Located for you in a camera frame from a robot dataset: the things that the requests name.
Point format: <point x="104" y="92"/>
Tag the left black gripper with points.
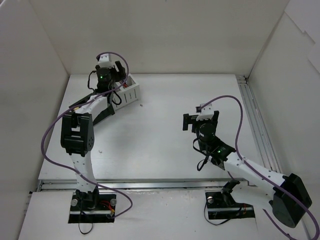
<point x="119" y="70"/>

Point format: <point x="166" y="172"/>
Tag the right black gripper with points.
<point x="188" y="121"/>

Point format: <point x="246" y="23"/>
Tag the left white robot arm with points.
<point x="77" y="130"/>

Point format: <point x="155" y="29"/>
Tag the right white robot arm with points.
<point x="286" y="196"/>

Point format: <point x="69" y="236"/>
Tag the white slotted container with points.
<point x="125" y="96"/>

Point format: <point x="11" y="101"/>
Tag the black slotted container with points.
<point x="99" y="108"/>

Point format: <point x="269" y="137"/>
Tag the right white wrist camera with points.
<point x="204" y="112"/>

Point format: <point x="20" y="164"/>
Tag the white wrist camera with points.
<point x="104" y="60"/>
<point x="204" y="112"/>

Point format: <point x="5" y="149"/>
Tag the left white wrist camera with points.
<point x="104" y="60"/>

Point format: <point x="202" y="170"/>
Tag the aluminium side rail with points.
<point x="261" y="138"/>

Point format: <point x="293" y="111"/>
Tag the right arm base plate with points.
<point x="220" y="210"/>

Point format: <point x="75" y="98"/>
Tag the aluminium front rail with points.
<point x="50" y="185"/>

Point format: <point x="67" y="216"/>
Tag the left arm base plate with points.
<point x="103" y="212"/>

